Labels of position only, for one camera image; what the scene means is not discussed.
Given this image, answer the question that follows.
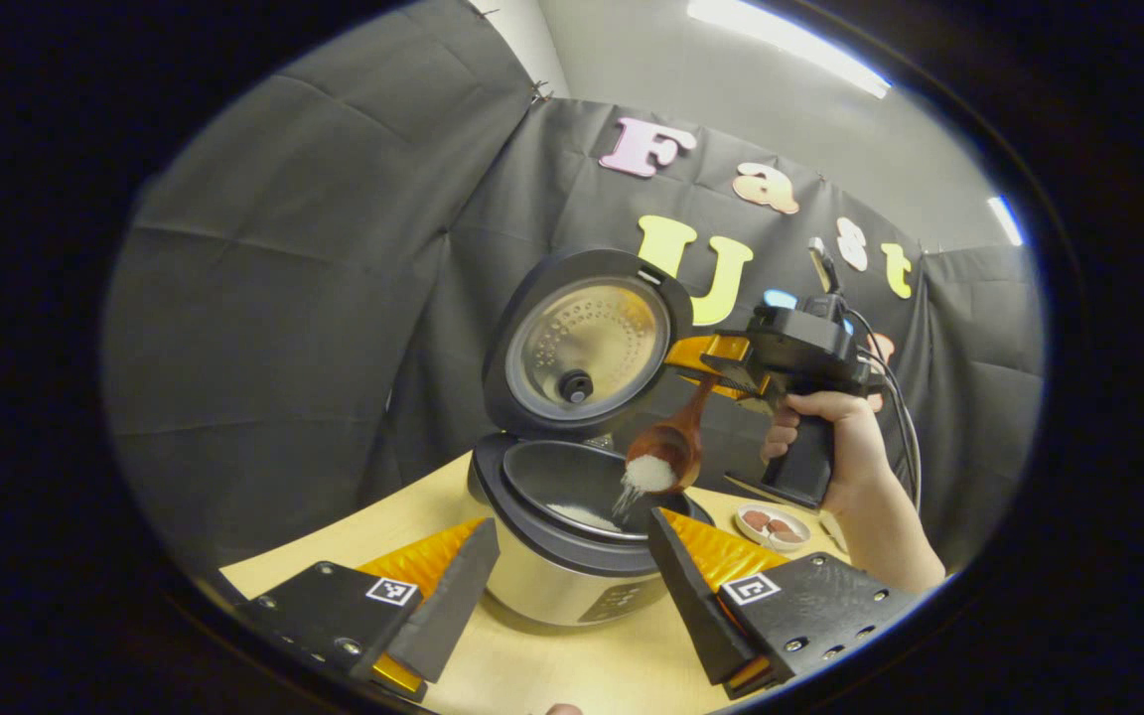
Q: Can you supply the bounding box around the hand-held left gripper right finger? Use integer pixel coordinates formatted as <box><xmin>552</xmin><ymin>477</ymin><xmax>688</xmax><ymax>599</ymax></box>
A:
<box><xmin>645</xmin><ymin>506</ymin><xmax>935</xmax><ymax>702</ymax></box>

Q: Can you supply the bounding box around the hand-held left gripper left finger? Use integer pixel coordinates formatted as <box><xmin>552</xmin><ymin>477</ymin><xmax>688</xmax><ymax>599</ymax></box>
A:
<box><xmin>219</xmin><ymin>516</ymin><xmax>501</xmax><ymax>704</ymax></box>

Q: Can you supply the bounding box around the dark wooden spoon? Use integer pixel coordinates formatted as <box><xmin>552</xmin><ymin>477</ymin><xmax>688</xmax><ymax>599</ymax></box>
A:
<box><xmin>624</xmin><ymin>375</ymin><xmax>722</xmax><ymax>496</ymax></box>

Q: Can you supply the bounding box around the black and silver rice cooker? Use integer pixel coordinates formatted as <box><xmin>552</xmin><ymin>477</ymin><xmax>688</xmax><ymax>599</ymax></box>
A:
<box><xmin>466</xmin><ymin>248</ymin><xmax>717</xmax><ymax>629</ymax></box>

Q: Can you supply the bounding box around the white rice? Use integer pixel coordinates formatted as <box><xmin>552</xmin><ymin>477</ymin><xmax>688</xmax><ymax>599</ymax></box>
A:
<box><xmin>547</xmin><ymin>454</ymin><xmax>680</xmax><ymax>534</ymax></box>

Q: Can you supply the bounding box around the round white plate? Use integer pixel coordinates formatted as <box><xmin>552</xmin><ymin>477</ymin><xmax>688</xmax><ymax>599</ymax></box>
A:
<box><xmin>734</xmin><ymin>503</ymin><xmax>813</xmax><ymax>553</ymax></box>

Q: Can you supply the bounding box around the small ceiling light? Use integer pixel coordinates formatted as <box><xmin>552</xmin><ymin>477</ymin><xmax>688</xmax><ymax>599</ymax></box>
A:
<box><xmin>987</xmin><ymin>194</ymin><xmax>1025</xmax><ymax>247</ymax></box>

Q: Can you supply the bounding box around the large ceiling light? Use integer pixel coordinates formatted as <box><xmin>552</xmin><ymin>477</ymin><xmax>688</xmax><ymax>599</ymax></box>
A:
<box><xmin>686</xmin><ymin>0</ymin><xmax>893</xmax><ymax>100</ymax></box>

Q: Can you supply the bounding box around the black backdrop cloth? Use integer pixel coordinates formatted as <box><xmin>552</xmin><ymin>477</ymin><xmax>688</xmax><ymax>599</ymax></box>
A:
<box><xmin>100</xmin><ymin>0</ymin><xmax>1048</xmax><ymax>597</ymax></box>

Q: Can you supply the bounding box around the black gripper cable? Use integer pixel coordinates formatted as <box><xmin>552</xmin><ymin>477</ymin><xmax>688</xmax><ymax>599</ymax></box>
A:
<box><xmin>845</xmin><ymin>308</ymin><xmax>924</xmax><ymax>512</ymax></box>

